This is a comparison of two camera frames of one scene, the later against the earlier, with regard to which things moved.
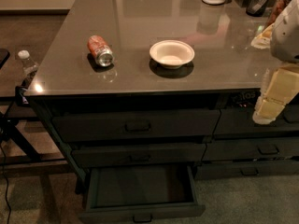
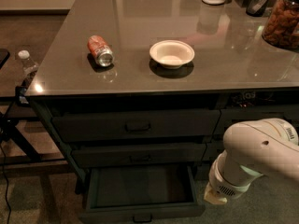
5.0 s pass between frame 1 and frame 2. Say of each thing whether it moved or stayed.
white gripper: moved
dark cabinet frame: stayed
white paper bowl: stayed
